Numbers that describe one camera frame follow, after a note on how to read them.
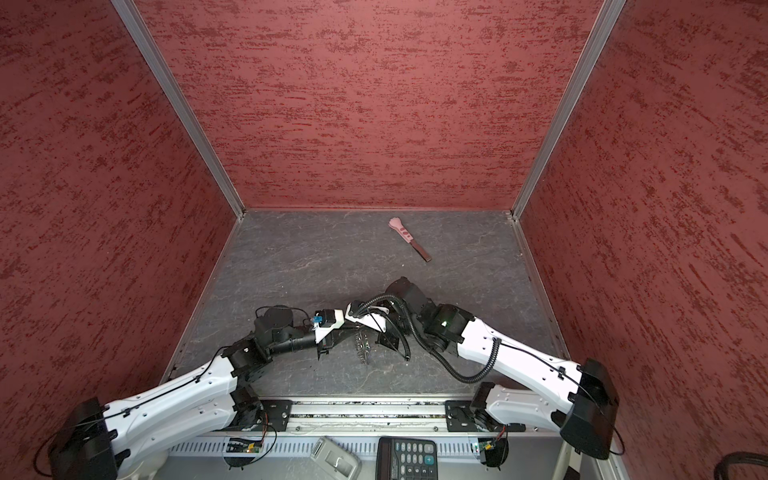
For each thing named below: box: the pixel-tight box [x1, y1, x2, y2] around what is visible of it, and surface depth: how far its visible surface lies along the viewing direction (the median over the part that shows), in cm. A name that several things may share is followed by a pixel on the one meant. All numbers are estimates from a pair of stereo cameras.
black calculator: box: [376, 436, 439, 480], surface depth 68 cm
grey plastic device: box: [310, 436, 362, 480], surface depth 67 cm
